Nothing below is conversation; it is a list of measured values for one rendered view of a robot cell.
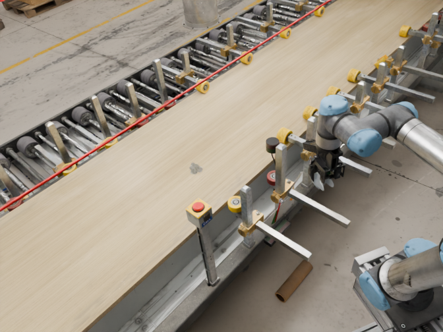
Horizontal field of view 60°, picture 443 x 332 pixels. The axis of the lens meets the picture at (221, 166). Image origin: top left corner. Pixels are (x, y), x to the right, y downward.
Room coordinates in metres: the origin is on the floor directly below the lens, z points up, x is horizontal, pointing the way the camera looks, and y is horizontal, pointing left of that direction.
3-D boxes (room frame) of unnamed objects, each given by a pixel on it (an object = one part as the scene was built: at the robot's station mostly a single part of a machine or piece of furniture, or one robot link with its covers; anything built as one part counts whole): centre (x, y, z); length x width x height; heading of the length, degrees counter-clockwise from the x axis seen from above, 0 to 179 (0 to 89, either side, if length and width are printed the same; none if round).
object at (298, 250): (1.06, -0.18, 0.84); 0.44 x 0.03 x 0.04; 43
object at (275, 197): (1.29, -0.29, 0.85); 0.14 x 0.06 x 0.05; 133
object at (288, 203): (1.23, -0.27, 0.75); 0.26 x 0.01 x 0.10; 133
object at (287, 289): (1.24, -0.37, 0.04); 0.30 x 0.08 x 0.08; 133
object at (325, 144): (0.86, -0.33, 1.54); 0.08 x 0.08 x 0.05
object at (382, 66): (1.95, -1.00, 0.87); 0.04 x 0.04 x 0.48; 43
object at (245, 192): (1.10, -0.09, 0.87); 0.04 x 0.04 x 0.48; 43
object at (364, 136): (0.77, -0.38, 1.61); 0.11 x 0.11 x 0.08; 23
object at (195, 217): (0.92, 0.10, 1.18); 0.07 x 0.07 x 0.08; 43
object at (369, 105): (1.76, -0.89, 0.95); 0.50 x 0.04 x 0.04; 43
